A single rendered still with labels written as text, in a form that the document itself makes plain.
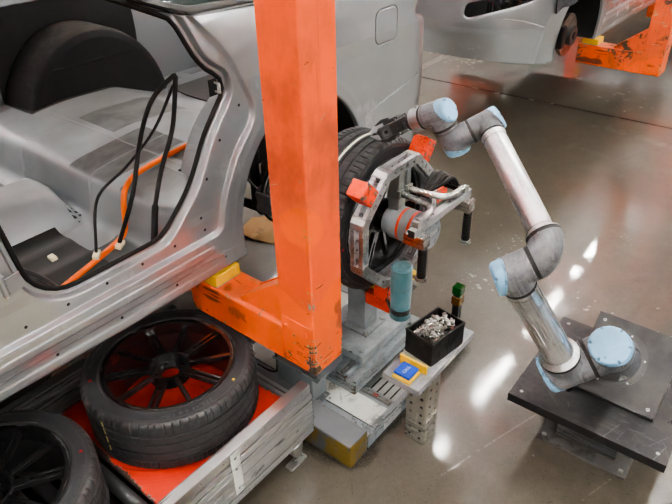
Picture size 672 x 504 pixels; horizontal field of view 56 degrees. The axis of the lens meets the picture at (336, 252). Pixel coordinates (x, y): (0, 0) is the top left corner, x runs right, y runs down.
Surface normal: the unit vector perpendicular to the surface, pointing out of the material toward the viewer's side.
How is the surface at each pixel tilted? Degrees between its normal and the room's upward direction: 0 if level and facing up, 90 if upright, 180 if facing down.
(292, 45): 90
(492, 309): 0
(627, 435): 0
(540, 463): 0
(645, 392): 42
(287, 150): 90
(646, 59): 90
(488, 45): 108
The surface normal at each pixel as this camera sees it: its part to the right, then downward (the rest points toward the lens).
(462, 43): -0.41, 0.76
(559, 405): -0.02, -0.83
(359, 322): -0.62, 0.44
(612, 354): -0.36, -0.35
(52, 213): 0.62, -0.22
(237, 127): 0.78, 0.33
